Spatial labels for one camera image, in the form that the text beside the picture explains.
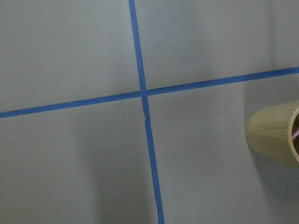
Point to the pink chopstick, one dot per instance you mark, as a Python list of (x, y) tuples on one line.
[(295, 134)]

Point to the yellow wooden cup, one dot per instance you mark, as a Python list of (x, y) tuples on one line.
[(269, 133)]

